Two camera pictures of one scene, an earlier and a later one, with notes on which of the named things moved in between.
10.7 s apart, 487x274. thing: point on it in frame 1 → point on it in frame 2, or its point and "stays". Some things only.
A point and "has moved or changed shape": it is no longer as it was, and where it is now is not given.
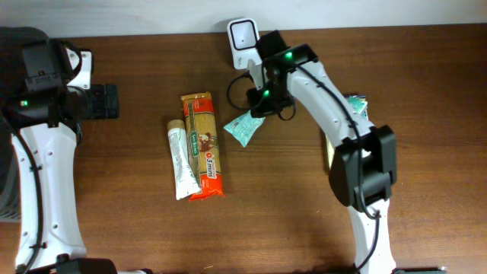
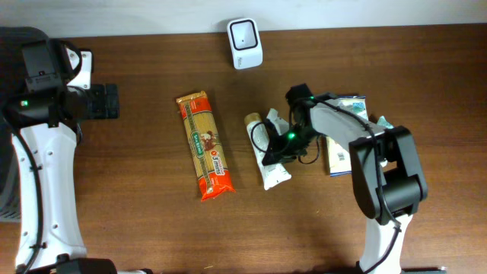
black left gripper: [101, 109] stays
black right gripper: [260, 108] → [280, 152]
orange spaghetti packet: [203, 144] has moved or changed shape
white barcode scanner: [243, 35] stays
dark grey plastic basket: [10, 65] stays
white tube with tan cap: [186, 183] → [273, 173]
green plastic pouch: [243, 128] → [382, 121]
